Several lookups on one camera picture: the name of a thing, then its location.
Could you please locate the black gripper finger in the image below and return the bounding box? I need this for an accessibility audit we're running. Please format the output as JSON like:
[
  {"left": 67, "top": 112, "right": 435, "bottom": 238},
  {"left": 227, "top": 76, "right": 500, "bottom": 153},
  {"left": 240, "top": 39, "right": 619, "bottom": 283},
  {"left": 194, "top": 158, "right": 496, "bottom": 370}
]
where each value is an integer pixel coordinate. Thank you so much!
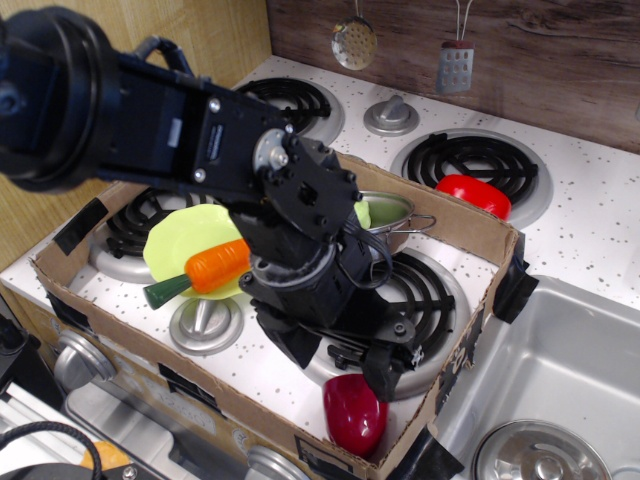
[
  {"left": 329, "top": 290, "right": 417, "bottom": 402},
  {"left": 253, "top": 299, "right": 321, "bottom": 369}
]

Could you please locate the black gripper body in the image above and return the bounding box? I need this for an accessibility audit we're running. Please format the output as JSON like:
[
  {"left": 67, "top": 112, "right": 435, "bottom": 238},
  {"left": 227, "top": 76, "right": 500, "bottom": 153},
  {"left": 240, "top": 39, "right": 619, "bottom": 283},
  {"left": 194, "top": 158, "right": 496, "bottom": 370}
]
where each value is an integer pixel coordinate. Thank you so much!
[{"left": 228, "top": 199, "right": 396, "bottom": 337}]

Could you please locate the orange toy carrot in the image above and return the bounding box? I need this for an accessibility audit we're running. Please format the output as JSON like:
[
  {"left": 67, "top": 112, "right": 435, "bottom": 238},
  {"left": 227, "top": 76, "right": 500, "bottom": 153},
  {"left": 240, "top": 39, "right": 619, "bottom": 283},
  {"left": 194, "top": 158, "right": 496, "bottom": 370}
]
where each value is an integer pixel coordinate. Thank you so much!
[{"left": 144, "top": 238, "right": 250, "bottom": 309}]

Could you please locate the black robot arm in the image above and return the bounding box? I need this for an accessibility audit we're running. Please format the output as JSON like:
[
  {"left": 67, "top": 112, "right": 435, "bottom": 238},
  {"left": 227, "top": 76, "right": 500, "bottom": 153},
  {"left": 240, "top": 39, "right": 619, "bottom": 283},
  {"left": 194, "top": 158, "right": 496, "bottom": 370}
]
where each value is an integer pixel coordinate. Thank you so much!
[{"left": 1, "top": 7, "right": 419, "bottom": 402}]

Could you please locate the light green plastic plate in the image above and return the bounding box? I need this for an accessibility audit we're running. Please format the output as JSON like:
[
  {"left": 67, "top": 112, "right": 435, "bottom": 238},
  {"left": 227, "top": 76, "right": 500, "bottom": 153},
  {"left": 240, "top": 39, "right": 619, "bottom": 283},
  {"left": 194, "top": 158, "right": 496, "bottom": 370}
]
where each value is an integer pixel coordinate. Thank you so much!
[{"left": 143, "top": 204, "right": 243, "bottom": 300}]

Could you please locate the front right black burner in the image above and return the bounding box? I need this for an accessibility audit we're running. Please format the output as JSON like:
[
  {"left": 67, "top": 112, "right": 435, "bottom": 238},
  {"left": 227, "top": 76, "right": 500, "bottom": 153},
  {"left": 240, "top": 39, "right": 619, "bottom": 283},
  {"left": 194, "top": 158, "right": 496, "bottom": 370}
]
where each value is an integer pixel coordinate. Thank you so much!
[{"left": 303, "top": 248, "right": 471, "bottom": 401}]

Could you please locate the black burner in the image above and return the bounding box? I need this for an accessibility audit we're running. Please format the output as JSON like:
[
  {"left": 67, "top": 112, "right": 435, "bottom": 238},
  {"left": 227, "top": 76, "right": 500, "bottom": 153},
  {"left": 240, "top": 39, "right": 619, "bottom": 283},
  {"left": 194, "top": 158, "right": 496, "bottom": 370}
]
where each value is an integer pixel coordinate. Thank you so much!
[
  {"left": 236, "top": 77, "right": 345, "bottom": 145},
  {"left": 303, "top": 248, "right": 471, "bottom": 401},
  {"left": 390, "top": 128, "right": 553, "bottom": 229},
  {"left": 89, "top": 188, "right": 215, "bottom": 284}
]

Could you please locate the light green toy broccoli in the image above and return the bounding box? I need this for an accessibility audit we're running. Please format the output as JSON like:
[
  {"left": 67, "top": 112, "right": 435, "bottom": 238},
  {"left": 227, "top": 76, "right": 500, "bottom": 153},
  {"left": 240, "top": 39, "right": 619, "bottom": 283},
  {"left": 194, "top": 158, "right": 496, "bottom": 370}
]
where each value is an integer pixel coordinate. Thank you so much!
[{"left": 354, "top": 200, "right": 372, "bottom": 230}]

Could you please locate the small steel pot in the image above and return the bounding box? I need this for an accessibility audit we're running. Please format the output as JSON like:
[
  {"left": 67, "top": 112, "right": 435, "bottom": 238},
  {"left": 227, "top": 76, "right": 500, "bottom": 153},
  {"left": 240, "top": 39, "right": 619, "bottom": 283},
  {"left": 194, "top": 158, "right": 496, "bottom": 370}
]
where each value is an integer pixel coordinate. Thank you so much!
[{"left": 359, "top": 191, "right": 437, "bottom": 255}]

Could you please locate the dark red plastic cup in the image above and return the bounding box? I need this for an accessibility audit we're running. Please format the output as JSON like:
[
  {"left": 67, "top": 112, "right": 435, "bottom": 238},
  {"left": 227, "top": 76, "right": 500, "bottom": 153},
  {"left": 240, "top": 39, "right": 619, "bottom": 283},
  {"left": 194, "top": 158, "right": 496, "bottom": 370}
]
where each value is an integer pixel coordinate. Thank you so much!
[{"left": 322, "top": 374, "right": 389, "bottom": 458}]

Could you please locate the front silver stove knob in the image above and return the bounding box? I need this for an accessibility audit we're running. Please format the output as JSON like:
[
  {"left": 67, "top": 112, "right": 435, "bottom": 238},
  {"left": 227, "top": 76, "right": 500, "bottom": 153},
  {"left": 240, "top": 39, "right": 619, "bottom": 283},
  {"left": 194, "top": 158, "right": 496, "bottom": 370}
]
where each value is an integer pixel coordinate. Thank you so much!
[{"left": 169, "top": 299, "right": 244, "bottom": 356}]

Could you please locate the silver stove knob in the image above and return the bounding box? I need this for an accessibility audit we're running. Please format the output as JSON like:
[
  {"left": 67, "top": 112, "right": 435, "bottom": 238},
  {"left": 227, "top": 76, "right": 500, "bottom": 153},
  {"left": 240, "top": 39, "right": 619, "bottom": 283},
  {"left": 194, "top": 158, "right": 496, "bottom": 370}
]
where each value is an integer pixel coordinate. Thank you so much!
[
  {"left": 363, "top": 95, "right": 420, "bottom": 137},
  {"left": 169, "top": 299, "right": 244, "bottom": 356}
]

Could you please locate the lower silver oven knob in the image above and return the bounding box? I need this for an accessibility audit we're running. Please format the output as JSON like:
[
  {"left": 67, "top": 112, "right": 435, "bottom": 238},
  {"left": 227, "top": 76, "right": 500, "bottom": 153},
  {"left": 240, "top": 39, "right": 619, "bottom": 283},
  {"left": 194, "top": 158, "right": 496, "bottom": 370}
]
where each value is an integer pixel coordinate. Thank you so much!
[{"left": 244, "top": 445, "right": 309, "bottom": 480}]

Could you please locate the silver oven knob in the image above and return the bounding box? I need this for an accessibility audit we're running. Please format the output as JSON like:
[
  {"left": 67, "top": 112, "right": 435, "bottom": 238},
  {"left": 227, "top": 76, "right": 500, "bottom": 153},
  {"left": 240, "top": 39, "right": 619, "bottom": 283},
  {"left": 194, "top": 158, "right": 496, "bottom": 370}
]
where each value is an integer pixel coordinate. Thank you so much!
[
  {"left": 244, "top": 445, "right": 309, "bottom": 480},
  {"left": 54, "top": 330, "right": 117, "bottom": 392}
]

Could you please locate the back left black burner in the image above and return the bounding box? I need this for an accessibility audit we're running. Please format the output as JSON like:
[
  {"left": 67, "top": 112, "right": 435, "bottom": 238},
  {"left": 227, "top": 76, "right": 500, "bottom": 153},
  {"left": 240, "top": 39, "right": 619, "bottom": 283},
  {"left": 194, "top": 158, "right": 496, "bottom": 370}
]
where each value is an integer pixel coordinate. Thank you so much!
[{"left": 236, "top": 77, "right": 345, "bottom": 145}]

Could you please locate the back silver stove knob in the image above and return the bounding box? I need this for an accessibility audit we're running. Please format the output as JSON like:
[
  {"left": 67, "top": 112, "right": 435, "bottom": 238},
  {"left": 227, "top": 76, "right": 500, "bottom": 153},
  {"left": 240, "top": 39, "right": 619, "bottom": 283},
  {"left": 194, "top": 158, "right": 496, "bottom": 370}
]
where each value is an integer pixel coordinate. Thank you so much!
[{"left": 363, "top": 95, "right": 420, "bottom": 137}]

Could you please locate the brown cardboard fence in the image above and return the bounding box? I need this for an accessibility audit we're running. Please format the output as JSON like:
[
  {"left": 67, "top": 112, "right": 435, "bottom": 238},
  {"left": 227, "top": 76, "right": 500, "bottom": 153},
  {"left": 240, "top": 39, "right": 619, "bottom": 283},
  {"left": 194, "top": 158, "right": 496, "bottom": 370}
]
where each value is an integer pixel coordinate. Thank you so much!
[{"left": 32, "top": 155, "right": 526, "bottom": 479}]

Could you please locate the red toy pepper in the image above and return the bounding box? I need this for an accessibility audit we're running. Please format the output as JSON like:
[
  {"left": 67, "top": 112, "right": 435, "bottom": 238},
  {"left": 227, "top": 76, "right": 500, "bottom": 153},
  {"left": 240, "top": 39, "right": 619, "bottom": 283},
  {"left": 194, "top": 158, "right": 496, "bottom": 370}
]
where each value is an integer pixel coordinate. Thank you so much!
[{"left": 435, "top": 174, "right": 512, "bottom": 220}]

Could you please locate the front left black burner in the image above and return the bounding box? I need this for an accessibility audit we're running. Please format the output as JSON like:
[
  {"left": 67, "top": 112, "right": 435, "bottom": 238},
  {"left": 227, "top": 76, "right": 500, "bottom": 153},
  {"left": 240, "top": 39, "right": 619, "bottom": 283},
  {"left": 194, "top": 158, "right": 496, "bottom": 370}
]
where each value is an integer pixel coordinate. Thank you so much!
[{"left": 89, "top": 188, "right": 215, "bottom": 284}]

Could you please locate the steel pot lid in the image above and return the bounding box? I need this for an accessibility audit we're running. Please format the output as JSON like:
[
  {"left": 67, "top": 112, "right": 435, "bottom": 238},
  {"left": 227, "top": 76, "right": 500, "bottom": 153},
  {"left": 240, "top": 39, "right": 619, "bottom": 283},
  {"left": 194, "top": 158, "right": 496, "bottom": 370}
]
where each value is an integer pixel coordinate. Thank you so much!
[{"left": 471, "top": 420, "right": 612, "bottom": 480}]

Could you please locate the silver sink basin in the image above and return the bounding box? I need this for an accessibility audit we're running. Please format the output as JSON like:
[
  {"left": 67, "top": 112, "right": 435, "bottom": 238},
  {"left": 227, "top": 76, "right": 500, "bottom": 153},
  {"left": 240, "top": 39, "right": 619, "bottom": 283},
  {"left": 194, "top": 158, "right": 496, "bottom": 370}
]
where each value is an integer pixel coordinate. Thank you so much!
[{"left": 436, "top": 277, "right": 639, "bottom": 479}]

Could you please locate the hanging perforated metal ladle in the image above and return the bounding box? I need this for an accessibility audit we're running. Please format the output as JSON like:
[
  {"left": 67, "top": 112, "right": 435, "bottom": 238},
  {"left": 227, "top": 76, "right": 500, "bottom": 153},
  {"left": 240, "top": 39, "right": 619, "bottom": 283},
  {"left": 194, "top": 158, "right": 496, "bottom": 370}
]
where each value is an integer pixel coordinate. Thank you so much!
[{"left": 331, "top": 0, "right": 378, "bottom": 71}]

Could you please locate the back right black burner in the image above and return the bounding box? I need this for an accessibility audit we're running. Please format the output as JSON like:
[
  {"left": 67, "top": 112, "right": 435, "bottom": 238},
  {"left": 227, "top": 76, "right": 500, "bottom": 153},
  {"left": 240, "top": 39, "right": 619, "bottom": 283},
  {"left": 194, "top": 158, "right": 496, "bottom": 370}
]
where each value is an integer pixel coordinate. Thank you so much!
[{"left": 390, "top": 128, "right": 553, "bottom": 229}]

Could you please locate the orange object bottom left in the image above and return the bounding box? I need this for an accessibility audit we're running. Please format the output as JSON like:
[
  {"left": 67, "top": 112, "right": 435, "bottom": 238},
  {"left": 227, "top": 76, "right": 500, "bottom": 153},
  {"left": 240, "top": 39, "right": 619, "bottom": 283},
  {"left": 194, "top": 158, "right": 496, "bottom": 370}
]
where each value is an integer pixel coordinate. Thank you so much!
[{"left": 79, "top": 440, "right": 131, "bottom": 471}]

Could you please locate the left silver oven knob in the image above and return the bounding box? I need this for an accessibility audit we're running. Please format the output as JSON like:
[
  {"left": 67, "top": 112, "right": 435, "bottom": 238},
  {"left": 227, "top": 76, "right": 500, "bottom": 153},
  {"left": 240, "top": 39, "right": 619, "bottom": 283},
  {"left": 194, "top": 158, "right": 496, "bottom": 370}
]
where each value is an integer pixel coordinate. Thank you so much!
[{"left": 54, "top": 330, "right": 117, "bottom": 392}]

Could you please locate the hanging slotted metal spatula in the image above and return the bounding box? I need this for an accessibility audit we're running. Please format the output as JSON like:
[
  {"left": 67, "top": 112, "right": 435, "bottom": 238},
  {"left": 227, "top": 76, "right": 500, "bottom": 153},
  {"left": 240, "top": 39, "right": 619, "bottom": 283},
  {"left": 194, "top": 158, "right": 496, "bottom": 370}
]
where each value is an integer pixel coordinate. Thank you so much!
[{"left": 435, "top": 0, "right": 475, "bottom": 95}]

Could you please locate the black cable bottom left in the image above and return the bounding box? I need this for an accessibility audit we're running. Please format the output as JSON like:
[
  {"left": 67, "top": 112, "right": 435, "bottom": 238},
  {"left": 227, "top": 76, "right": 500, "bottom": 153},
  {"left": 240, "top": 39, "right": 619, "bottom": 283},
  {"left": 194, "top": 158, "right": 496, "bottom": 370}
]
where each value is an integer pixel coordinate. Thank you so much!
[{"left": 0, "top": 420, "right": 104, "bottom": 480}]

